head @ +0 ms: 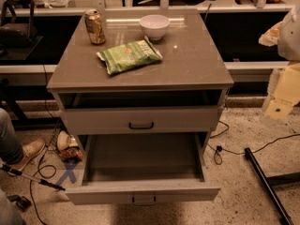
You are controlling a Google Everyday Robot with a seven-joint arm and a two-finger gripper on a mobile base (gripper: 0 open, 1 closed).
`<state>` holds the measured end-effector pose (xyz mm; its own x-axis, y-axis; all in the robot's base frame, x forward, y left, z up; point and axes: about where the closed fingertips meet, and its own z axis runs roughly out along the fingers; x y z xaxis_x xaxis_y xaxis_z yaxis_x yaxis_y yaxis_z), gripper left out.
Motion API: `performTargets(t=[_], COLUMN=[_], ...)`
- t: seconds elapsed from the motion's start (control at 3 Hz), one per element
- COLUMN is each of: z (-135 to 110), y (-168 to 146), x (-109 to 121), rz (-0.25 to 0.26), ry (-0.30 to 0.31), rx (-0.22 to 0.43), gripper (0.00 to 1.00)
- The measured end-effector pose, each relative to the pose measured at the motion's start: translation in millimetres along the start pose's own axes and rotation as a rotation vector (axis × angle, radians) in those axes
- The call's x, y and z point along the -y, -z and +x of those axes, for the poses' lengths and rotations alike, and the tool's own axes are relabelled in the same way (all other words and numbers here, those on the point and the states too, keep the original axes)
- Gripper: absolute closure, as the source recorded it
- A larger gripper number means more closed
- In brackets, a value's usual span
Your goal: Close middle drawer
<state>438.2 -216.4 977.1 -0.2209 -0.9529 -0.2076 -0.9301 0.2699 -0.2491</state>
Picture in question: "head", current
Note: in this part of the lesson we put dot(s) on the tan shoe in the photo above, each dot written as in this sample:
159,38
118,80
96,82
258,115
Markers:
29,151

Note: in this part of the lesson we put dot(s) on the white bowl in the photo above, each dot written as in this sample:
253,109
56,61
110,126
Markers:
154,26

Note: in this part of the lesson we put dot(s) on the person leg in jeans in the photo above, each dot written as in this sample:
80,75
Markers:
11,150

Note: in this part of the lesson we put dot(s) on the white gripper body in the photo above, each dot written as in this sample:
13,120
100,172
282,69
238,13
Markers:
291,39

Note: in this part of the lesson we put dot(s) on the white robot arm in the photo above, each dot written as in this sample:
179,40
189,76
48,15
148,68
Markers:
286,35

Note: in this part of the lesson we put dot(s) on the black floor stand bar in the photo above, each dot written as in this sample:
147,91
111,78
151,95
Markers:
272,181

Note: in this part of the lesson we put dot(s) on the green chip bag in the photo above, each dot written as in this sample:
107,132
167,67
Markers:
128,56

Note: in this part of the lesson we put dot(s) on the black clip on floor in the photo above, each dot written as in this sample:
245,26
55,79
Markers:
22,203

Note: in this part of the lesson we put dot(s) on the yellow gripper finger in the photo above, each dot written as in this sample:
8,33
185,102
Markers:
274,110

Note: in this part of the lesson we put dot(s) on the black grabber stick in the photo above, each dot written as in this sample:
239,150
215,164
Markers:
43,182

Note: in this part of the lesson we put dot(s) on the gold soda can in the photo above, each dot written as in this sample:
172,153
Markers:
94,28

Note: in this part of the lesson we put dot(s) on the black chair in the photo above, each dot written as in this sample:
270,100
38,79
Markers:
17,39

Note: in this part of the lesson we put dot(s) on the grey drawer cabinet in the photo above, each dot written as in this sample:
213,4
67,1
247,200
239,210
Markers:
190,74

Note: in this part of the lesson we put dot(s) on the grey drawer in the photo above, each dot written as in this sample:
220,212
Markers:
143,169
140,120

